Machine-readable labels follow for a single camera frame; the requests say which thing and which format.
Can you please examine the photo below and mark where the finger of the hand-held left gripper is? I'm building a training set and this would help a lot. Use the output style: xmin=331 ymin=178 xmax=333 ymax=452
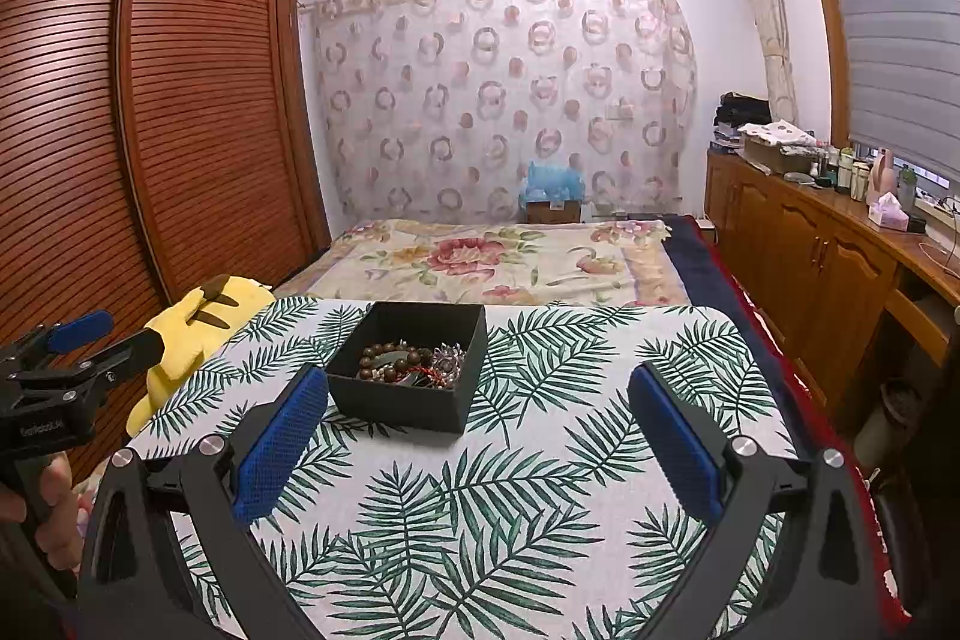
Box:
xmin=26 ymin=310 xmax=116 ymax=360
xmin=45 ymin=329 xmax=167 ymax=390

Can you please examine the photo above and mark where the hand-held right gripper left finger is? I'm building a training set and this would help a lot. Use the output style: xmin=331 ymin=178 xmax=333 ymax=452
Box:
xmin=75 ymin=362 xmax=332 ymax=640

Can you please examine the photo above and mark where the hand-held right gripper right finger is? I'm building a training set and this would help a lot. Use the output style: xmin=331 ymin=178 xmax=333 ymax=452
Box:
xmin=626 ymin=361 xmax=920 ymax=640

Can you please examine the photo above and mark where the black jewelry box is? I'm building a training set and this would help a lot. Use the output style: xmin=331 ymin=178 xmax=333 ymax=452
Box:
xmin=324 ymin=301 xmax=487 ymax=435

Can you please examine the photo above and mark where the brown wooden bead bracelet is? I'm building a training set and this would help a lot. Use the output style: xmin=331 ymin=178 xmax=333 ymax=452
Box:
xmin=358 ymin=343 xmax=436 ymax=387

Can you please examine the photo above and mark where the small silver crystal jewelry piece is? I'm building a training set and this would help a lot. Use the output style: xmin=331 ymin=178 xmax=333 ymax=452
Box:
xmin=431 ymin=342 xmax=468 ymax=386

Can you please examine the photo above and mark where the person's left hand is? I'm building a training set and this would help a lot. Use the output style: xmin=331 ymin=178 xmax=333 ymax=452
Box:
xmin=0 ymin=457 xmax=77 ymax=558

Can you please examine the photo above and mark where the yellow plush toy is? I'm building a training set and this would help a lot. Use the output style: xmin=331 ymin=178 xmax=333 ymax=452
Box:
xmin=126 ymin=274 xmax=275 ymax=438

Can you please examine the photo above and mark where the leaf-print tablecloth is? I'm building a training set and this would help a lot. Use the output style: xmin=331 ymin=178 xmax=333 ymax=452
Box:
xmin=124 ymin=295 xmax=800 ymax=640

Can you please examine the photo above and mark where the grey waste bin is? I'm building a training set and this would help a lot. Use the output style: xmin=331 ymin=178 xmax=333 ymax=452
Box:
xmin=853 ymin=376 xmax=932 ymax=470

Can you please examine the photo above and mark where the wooden slatted wardrobe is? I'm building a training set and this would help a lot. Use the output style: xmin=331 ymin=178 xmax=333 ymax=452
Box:
xmin=0 ymin=0 xmax=335 ymax=483

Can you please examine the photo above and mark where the wooden cabinet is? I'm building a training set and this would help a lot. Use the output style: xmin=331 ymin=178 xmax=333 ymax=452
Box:
xmin=703 ymin=149 xmax=960 ymax=440

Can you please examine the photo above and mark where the small brown box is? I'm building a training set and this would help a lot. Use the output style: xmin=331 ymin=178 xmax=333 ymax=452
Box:
xmin=525 ymin=199 xmax=583 ymax=226

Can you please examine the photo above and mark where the floral blanket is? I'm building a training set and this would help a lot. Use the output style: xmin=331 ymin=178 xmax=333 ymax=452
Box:
xmin=277 ymin=218 xmax=691 ymax=311

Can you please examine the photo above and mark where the blue plastic bag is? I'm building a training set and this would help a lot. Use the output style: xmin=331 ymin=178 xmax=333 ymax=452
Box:
xmin=519 ymin=158 xmax=587 ymax=208

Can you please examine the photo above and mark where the cardboard box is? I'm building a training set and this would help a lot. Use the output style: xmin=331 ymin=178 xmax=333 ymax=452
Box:
xmin=742 ymin=137 xmax=815 ymax=177

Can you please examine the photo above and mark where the pink tissue box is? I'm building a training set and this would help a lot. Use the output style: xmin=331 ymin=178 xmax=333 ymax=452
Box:
xmin=866 ymin=194 xmax=913 ymax=231

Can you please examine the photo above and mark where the white printed cloth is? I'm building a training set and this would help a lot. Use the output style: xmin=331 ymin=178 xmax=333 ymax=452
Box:
xmin=738 ymin=119 xmax=819 ymax=152

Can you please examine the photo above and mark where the stack of dark clothes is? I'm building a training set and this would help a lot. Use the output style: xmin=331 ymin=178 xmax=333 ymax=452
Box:
xmin=712 ymin=92 xmax=773 ymax=154

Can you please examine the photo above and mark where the pink bottle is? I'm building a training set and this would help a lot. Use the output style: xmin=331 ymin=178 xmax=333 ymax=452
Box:
xmin=868 ymin=147 xmax=899 ymax=208

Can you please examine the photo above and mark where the cream side curtain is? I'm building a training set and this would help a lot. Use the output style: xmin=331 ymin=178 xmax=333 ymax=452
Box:
xmin=718 ymin=0 xmax=800 ymax=124

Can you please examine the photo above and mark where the grey window blind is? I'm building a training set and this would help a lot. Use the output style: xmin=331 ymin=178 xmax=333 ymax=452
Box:
xmin=810 ymin=0 xmax=960 ymax=191

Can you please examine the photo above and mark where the ring-pattern curtain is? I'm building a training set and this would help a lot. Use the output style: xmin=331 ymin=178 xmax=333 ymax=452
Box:
xmin=300 ymin=0 xmax=698 ymax=226

